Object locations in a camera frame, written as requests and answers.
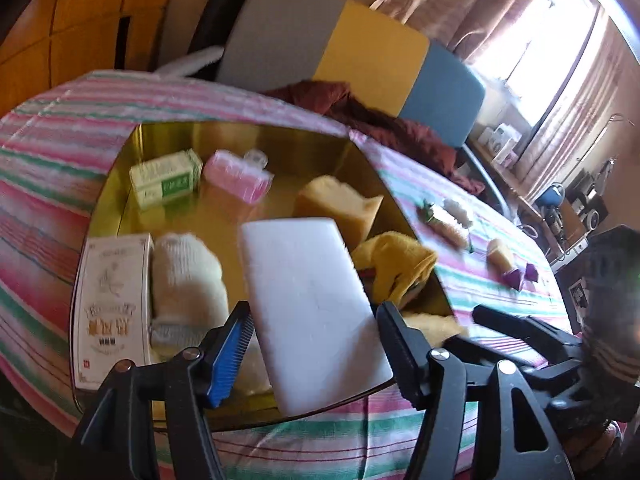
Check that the black chair back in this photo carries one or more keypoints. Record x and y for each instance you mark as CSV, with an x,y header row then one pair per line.
x,y
225,0

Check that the white rolled towel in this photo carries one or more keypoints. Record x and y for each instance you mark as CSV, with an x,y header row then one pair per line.
x,y
185,280

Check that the wooden cabinet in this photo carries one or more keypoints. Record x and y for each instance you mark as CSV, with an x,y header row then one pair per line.
x,y
75,20

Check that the large yellow sponge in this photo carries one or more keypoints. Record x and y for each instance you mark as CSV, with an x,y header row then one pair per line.
x,y
330,205

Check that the black electronic device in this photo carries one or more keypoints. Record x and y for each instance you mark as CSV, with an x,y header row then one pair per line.
x,y
590,205

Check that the white foam block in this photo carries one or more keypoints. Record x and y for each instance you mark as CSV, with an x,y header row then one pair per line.
x,y
310,310

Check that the small yellow sponge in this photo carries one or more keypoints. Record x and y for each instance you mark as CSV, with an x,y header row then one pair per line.
x,y
500,255

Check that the grey yellow blue chair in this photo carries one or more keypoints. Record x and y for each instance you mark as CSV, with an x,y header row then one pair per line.
x,y
280,35

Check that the white printed box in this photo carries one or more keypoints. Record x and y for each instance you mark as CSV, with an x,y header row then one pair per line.
x,y
110,300

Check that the maroon blanket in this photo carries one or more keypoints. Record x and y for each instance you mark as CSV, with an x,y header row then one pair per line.
x,y
400,135

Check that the large gold box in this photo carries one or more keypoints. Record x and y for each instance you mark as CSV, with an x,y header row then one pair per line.
x,y
280,160

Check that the purple candy wrapper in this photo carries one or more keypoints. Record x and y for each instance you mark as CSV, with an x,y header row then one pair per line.
x,y
531,272
515,278

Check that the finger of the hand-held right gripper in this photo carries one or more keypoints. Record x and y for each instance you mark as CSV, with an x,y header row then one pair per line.
x,y
485,350
525,327

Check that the yellow cloth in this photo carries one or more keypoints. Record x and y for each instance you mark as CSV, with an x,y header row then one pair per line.
x,y
395,260

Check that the wooden side desk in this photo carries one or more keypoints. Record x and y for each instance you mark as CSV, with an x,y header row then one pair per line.
x,y
530,215

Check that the white carton on sill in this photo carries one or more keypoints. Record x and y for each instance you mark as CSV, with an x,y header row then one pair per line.
x,y
500,142

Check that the pink bottle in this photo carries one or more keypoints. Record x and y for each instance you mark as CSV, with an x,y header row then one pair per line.
x,y
235,175

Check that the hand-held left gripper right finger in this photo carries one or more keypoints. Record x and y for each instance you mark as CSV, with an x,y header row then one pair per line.
x,y
400,350

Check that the green and white carton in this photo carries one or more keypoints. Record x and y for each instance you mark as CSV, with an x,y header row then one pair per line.
x,y
165,180

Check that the pink curtain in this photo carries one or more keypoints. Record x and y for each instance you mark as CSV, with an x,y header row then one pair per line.
x,y
575,110
440,0

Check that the striped tablecloth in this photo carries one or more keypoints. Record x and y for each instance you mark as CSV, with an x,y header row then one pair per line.
x,y
40,210

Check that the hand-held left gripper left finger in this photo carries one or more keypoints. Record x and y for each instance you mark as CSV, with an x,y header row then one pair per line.
x,y
227,360

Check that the green edged rice cracker packet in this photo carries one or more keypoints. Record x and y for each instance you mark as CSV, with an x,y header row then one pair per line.
x,y
442,225

